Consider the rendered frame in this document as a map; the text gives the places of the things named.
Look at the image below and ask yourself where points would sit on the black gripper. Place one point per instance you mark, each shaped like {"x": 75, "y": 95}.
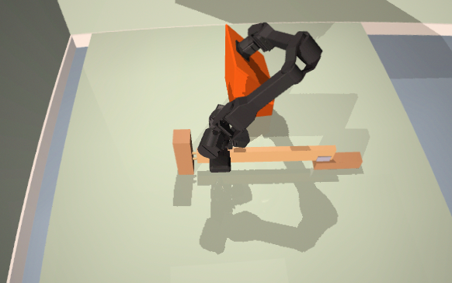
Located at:
{"x": 222, "y": 164}

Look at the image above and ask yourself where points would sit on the long brown wooden rail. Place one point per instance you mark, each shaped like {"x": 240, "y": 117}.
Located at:
{"x": 276, "y": 154}

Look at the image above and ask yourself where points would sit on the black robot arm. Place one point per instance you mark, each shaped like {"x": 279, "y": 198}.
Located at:
{"x": 241, "y": 112}

